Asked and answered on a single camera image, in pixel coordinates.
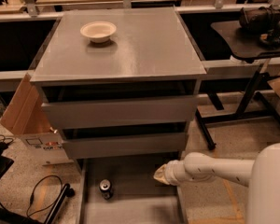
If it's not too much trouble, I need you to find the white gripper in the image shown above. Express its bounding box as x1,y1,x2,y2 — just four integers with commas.
153,161,186,186

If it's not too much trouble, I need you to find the blue pepsi can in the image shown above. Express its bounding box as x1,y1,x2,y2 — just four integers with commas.
99,179,113,200

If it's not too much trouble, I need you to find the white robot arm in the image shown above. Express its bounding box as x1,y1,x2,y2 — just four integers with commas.
154,143,280,224

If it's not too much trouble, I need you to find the grey open bottom drawer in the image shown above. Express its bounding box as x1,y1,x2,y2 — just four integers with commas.
77,153,186,224

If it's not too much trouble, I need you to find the grey middle drawer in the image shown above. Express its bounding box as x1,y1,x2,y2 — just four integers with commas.
63,133,188,160

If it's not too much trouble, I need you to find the grey top drawer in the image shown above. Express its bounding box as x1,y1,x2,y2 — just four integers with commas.
42,95,197,129

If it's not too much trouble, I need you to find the grey drawer cabinet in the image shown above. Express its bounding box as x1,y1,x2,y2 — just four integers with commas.
29,7,207,170

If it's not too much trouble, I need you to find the brown cardboard box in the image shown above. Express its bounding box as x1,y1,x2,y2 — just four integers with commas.
0,74,71,165

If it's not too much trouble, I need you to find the black side table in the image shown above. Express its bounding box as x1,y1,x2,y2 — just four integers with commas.
195,21,280,150

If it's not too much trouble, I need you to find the white paper bowl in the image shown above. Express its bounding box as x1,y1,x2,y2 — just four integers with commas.
80,21,117,43

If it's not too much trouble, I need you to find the black stand leg left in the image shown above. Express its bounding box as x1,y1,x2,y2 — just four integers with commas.
0,183,75,224

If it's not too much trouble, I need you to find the dark headset on table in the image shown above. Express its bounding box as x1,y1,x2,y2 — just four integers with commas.
239,7,280,48

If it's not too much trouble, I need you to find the black floor cable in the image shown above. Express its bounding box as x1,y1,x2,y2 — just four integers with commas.
0,175,63,218

